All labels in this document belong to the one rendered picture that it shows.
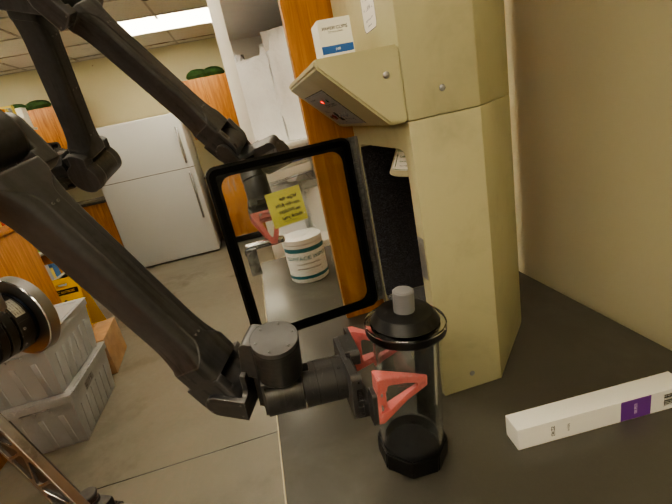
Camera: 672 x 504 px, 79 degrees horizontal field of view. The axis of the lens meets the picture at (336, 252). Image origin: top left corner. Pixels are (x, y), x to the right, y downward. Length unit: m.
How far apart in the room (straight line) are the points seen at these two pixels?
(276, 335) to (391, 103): 0.34
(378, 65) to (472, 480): 0.57
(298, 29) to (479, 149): 0.48
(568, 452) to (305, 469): 0.38
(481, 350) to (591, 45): 0.60
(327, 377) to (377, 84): 0.39
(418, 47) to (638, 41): 0.41
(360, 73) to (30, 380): 2.42
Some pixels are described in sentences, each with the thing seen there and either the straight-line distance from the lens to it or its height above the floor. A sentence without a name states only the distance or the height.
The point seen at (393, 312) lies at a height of 1.18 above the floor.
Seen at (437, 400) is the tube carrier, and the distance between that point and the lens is 0.59.
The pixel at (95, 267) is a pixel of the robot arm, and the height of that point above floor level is 1.34.
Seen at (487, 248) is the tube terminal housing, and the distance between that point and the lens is 0.69.
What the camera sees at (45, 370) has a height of 0.49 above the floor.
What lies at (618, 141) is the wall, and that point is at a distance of 0.93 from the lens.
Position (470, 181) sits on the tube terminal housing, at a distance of 0.65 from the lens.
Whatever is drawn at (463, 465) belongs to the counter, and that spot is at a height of 0.94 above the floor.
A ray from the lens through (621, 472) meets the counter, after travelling 0.70.
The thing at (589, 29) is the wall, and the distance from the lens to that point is 0.97.
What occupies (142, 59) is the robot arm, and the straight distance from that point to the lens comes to 0.92.
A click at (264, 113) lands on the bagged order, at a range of 1.97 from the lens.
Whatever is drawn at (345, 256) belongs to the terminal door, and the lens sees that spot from 0.92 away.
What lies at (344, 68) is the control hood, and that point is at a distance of 0.58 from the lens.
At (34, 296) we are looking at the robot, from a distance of 1.17.
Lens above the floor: 1.45
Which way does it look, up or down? 19 degrees down
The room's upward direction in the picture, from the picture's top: 12 degrees counter-clockwise
